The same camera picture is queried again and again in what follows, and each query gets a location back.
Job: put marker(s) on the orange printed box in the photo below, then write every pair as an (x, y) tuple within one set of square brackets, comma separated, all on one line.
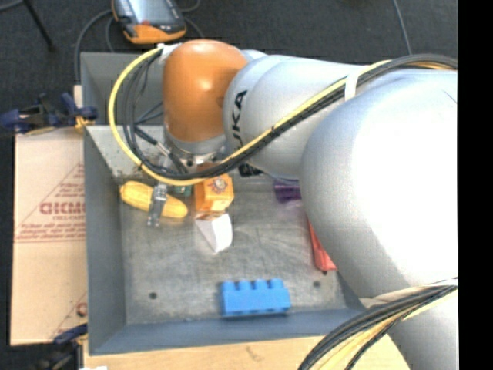
[(213, 197)]

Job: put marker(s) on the white wedge-shaped box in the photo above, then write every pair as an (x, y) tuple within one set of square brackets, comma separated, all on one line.
[(219, 231)]

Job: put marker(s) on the yellow toy corn cob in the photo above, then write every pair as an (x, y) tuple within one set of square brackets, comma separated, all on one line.
[(135, 197)]

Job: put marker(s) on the grey metal bin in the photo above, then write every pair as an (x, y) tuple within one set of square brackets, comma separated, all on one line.
[(173, 268)]

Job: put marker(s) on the orange-red flat block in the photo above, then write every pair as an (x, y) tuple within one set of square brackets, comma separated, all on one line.
[(319, 254)]

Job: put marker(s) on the purple plastic object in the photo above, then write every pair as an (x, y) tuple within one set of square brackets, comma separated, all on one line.
[(287, 192)]

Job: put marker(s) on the brown cardboard board, red print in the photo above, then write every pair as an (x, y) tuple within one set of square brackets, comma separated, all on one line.
[(46, 268)]

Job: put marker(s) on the blue toy building brick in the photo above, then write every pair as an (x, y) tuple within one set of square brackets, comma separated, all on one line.
[(254, 299)]

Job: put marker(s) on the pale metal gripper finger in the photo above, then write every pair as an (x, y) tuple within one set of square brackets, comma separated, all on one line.
[(161, 197), (151, 216)]

